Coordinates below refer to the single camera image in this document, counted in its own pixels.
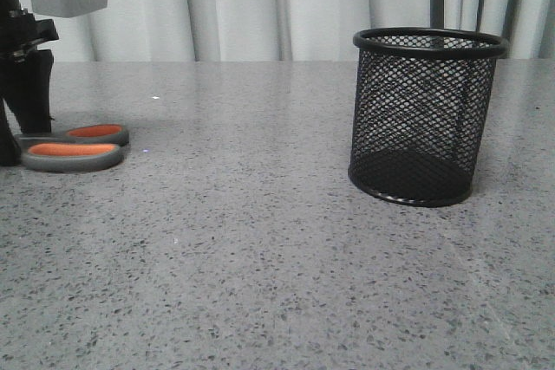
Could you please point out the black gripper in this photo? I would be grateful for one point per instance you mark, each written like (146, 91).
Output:
(25, 74)

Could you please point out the white pleated curtain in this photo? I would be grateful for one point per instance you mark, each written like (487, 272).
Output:
(286, 30)

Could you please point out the black mesh pen bucket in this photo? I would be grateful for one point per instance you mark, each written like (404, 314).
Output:
(422, 97)

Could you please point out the grey orange handled scissors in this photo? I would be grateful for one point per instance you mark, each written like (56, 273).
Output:
(83, 149)

